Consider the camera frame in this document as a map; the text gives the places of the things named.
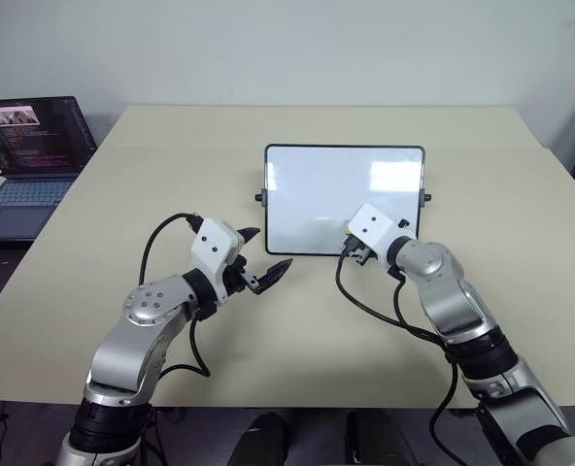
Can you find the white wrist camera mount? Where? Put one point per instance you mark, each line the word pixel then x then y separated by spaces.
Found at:
pixel 372 227
pixel 213 247

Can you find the black framed tabletop whiteboard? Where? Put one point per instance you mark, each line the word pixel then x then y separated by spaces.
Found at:
pixel 316 194

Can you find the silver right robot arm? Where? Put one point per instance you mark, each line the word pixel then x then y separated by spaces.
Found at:
pixel 428 262

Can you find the open laptop with dark screen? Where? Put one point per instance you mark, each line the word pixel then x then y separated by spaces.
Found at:
pixel 30 184

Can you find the small pale yellow plastic piece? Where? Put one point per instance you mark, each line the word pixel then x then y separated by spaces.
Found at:
pixel 346 227

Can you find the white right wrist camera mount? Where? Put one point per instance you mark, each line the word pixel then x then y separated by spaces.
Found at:
pixel 372 227

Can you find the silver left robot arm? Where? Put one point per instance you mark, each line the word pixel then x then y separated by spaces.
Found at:
pixel 122 349

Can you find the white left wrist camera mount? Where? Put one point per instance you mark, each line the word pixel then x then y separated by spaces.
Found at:
pixel 213 247

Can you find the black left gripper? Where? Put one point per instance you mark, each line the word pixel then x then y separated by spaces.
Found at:
pixel 234 281

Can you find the black rounded shape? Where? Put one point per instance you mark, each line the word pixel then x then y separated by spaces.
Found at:
pixel 260 439
pixel 377 439

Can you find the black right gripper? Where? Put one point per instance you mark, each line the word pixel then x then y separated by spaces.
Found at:
pixel 358 251

